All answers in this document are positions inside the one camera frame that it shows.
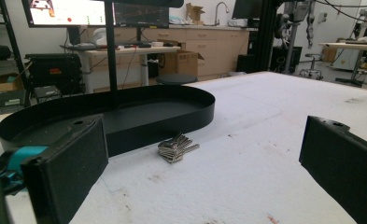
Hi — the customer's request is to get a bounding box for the flat cardboard box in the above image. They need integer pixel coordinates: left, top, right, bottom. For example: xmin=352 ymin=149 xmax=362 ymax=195
xmin=0 ymin=72 xmax=26 ymax=107

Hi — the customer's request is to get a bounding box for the small open cardboard box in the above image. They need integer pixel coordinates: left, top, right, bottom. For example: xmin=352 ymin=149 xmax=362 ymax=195
xmin=185 ymin=2 xmax=206 ymax=25

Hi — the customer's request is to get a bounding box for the bright computer monitor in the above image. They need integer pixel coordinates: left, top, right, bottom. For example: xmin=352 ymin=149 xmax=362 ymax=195
xmin=21 ymin=0 xmax=107 ymax=29

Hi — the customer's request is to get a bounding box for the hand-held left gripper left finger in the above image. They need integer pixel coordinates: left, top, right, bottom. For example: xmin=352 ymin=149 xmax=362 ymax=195
xmin=21 ymin=113 xmax=109 ymax=224

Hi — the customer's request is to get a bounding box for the dark computer monitor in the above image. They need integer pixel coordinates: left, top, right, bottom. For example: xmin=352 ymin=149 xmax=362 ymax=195
xmin=113 ymin=2 xmax=171 ymax=29

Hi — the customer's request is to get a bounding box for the wheeled metal stool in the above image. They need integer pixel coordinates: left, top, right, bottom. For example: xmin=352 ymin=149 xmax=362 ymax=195
xmin=298 ymin=52 xmax=325 ymax=81

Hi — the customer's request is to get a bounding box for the black electronic device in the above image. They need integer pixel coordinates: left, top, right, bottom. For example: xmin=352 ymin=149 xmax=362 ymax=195
xmin=0 ymin=90 xmax=27 ymax=117

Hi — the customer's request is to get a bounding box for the black oval tiered tray stand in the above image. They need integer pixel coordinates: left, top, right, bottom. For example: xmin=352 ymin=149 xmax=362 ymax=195
xmin=0 ymin=0 xmax=217 ymax=159

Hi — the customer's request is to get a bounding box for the bunch of silver keys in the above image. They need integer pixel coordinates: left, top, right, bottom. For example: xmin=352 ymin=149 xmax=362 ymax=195
xmin=157 ymin=133 xmax=201 ymax=164

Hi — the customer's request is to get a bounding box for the white standing desk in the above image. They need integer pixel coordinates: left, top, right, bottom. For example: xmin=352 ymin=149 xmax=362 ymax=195
xmin=60 ymin=45 xmax=182 ymax=94

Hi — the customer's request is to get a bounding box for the small black box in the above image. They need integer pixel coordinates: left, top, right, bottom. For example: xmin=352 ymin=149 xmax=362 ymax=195
xmin=34 ymin=85 xmax=63 ymax=104

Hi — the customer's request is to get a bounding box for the black round stool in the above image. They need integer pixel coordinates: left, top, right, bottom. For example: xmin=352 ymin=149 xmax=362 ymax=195
xmin=155 ymin=73 xmax=199 ymax=86

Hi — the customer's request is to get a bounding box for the wooden cabinet counter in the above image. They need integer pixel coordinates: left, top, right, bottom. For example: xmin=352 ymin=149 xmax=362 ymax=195
xmin=79 ymin=24 xmax=251 ymax=82

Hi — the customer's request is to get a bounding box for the black metal frame post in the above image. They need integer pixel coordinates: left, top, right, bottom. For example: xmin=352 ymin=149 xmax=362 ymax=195
xmin=254 ymin=0 xmax=286 ymax=73

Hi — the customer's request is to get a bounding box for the black hard equipment case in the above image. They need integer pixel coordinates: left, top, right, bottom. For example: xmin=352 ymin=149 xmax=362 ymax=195
xmin=24 ymin=52 xmax=83 ymax=95

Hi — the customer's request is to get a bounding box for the white work table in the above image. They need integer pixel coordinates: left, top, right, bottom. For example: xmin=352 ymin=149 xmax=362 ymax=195
xmin=318 ymin=41 xmax=367 ymax=91

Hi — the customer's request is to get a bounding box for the silver sink faucet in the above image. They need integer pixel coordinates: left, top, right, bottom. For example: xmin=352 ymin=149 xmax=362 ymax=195
xmin=214 ymin=1 xmax=231 ymax=27

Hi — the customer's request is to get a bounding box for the black screen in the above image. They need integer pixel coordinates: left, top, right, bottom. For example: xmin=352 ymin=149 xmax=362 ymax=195
xmin=232 ymin=0 xmax=263 ymax=21

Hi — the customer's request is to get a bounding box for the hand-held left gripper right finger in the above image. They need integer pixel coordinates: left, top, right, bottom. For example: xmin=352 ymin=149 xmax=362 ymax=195
xmin=298 ymin=115 xmax=367 ymax=224

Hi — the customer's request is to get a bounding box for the black metal stand pole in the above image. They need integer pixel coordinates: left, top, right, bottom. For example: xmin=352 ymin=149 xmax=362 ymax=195
xmin=0 ymin=0 xmax=31 ymax=91

